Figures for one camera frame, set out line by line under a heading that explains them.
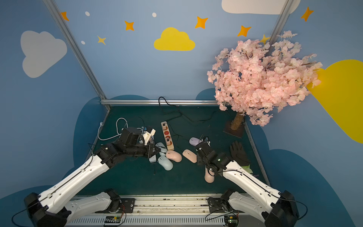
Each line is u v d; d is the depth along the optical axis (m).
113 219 0.73
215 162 0.54
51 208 0.38
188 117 1.15
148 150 0.61
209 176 0.84
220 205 0.74
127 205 0.75
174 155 0.89
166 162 0.88
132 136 0.55
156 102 1.15
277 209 0.40
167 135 1.01
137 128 1.09
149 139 0.65
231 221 0.73
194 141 0.99
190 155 0.91
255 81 0.69
